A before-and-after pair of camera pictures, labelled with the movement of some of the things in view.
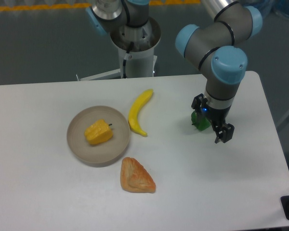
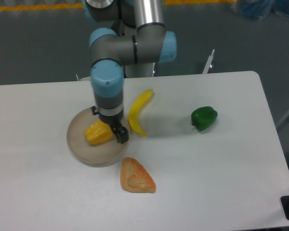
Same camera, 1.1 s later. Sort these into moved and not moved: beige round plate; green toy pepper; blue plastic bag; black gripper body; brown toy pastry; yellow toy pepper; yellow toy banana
Moved: black gripper body
Not moved: yellow toy pepper; yellow toy banana; brown toy pastry; blue plastic bag; beige round plate; green toy pepper
